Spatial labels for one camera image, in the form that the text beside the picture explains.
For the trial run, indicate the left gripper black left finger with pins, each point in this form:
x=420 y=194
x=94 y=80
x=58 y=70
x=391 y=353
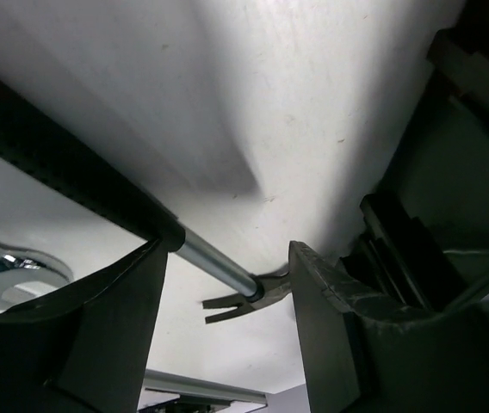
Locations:
x=84 y=347

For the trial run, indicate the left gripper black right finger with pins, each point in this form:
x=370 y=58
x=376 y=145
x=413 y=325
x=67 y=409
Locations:
x=364 y=351

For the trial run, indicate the silver open-end wrench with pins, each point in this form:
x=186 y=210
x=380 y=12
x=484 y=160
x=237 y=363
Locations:
x=27 y=274

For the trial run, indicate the black handled claw hammer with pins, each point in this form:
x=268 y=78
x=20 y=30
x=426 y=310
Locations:
x=39 y=147

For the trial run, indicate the black compartment tray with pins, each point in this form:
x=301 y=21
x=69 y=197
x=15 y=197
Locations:
x=426 y=240

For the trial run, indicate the front aluminium rail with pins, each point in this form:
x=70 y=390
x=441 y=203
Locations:
x=166 y=392

